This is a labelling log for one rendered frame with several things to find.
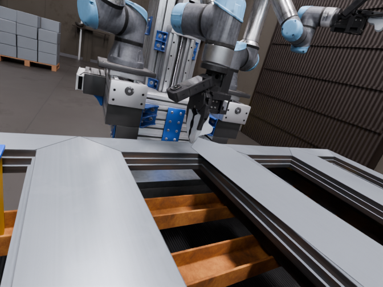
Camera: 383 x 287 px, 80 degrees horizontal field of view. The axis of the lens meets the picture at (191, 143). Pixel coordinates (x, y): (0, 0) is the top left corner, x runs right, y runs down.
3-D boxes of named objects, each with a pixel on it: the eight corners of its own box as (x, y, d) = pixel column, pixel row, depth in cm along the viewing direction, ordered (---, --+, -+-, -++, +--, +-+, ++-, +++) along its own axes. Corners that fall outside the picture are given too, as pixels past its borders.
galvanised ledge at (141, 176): (312, 177, 138) (313, 173, 137) (71, 193, 71) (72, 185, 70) (285, 162, 154) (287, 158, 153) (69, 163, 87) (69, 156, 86)
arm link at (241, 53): (211, 63, 115) (219, 34, 110) (225, 67, 125) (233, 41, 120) (231, 68, 108) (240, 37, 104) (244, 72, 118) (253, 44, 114)
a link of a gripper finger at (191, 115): (204, 143, 66) (212, 113, 63) (187, 142, 63) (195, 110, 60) (199, 139, 68) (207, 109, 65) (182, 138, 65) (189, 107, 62)
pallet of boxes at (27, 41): (59, 68, 673) (61, 23, 633) (56, 71, 604) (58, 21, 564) (5, 57, 616) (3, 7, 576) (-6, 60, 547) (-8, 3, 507)
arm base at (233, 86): (203, 81, 122) (208, 62, 119) (227, 86, 129) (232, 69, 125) (216, 86, 110) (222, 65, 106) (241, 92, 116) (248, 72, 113)
